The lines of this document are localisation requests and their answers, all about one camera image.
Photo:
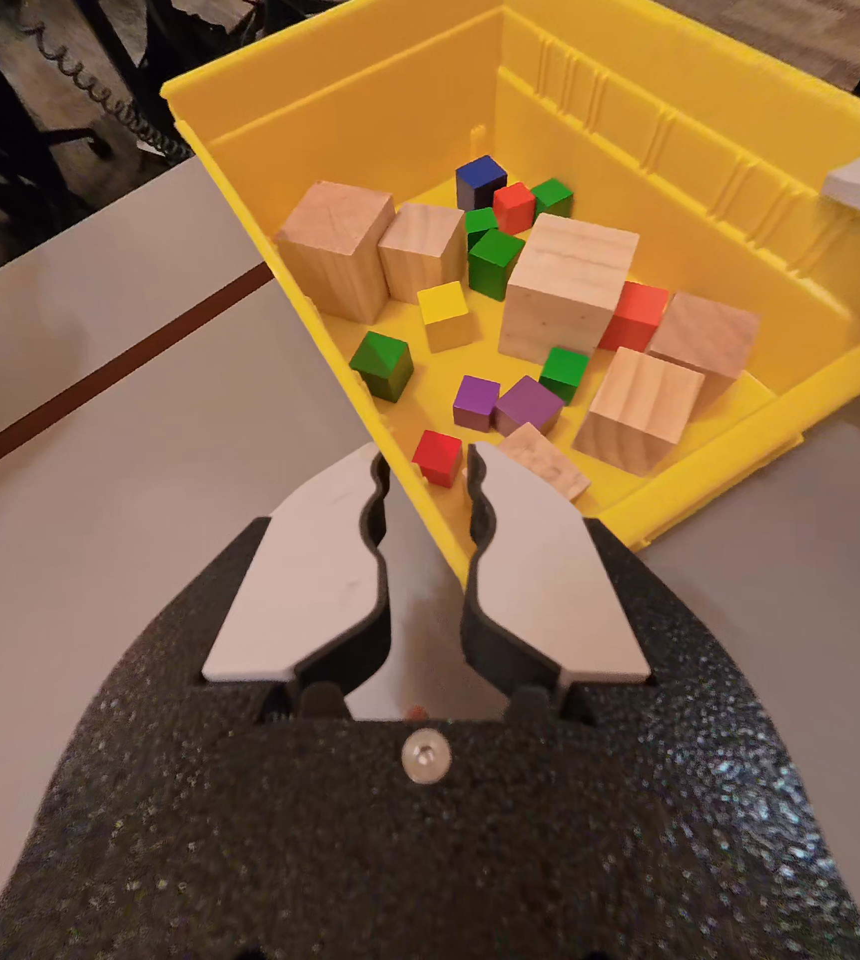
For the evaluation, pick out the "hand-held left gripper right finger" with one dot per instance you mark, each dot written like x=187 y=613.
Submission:
x=550 y=592

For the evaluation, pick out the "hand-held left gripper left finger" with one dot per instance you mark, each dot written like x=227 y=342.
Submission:
x=302 y=585

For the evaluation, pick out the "group of plain wooden cubes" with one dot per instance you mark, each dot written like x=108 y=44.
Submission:
x=565 y=292

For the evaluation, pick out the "group of small coloured cubes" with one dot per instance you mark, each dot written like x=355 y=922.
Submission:
x=493 y=259

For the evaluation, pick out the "yellow plastic bin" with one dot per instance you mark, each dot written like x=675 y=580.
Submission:
x=370 y=135

